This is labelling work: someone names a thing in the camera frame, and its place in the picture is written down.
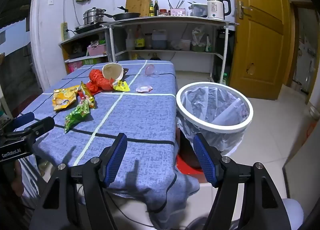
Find grey jerry can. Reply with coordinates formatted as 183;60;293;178
152;30;168;50

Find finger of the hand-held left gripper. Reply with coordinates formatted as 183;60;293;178
12;112;35;128
24;116;55;143

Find blue checked tablecloth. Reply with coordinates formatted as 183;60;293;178
19;60;200;229

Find white kitchen shelf unit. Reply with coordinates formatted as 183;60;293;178
100;16;240;83

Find clear pink plastic cup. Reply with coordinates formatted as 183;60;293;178
145;64;160;79

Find clear plastic container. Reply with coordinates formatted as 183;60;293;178
189;3;208;17

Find steel steamer pot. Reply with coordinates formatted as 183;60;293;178
83;8;107;25

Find white plastic jug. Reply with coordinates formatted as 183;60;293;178
126;29;135;51

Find red plastic object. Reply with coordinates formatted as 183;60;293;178
176;154;203;175

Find white electric kettle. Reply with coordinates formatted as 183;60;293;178
206;0;232;19

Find bunch of chopsticks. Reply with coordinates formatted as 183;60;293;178
167;0;185;9

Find red and yellow wrapper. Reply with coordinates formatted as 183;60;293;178
78;81;96;109

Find soy sauce bottle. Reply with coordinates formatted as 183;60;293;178
135;26;145;51

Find green snack packet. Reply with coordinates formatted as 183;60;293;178
64;100;91;133

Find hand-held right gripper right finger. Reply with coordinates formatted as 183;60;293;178
192;133;293;230

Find yellow wooden door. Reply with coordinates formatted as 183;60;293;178
230;0;293;101

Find white plastic bag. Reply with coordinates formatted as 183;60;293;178
192;28;213;52

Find white plastic bin liner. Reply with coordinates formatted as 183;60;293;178
176;86;250;157

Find black induction cooker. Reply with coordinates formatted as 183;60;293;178
74;24;103;33

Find grey board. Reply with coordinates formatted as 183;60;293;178
282;140;320;210

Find white trash bin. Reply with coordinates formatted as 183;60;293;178
176;82;254;157

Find small yellow packet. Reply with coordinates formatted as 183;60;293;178
112;80;130;92

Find wall cable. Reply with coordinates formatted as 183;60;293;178
64;0;82;27

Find yellow snack packet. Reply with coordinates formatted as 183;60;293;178
53;86;80;112

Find low wooden shelf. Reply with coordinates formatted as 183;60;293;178
59;31;110;76

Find wooden cutting board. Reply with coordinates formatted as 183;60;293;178
125;0;152;17

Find red plastic bag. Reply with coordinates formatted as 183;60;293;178
86;69;114;95

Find metal door handle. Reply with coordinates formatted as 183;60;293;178
239;1;253;19

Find black frying pan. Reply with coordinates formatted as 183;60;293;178
96;11;141;21

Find white paper cup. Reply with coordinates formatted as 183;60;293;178
102;63;124;81

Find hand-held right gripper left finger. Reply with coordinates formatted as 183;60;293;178
29;132;128;230

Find colourful boxes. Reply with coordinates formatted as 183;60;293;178
67;58;104;73

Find person's left hand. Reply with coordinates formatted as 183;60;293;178
14;160;25;195

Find pink plastic basket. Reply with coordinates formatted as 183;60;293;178
87;44;108;56

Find orange object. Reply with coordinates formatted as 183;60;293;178
306;122;318;143

